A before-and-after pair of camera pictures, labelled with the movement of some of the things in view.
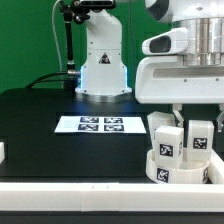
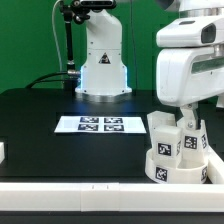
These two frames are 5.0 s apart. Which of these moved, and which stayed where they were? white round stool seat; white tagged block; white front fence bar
Moved: white tagged block
Stayed: white front fence bar; white round stool seat
